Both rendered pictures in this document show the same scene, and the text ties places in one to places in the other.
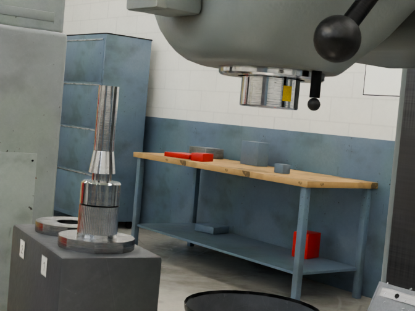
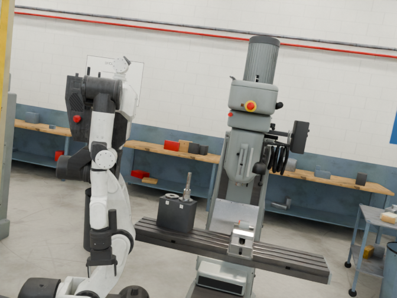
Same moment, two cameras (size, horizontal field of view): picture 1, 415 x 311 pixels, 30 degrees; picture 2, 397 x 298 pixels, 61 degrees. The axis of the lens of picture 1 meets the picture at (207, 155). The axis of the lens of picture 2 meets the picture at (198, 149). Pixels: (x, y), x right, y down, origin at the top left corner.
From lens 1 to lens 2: 1.71 m
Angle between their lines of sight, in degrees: 42
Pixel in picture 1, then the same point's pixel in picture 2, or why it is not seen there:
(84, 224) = (186, 197)
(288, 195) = (47, 135)
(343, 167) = not seen: hidden behind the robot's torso
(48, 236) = (173, 199)
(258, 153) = (35, 118)
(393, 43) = not seen: hidden behind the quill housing
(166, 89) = not seen: outside the picture
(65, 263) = (190, 206)
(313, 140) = (59, 113)
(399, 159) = (221, 177)
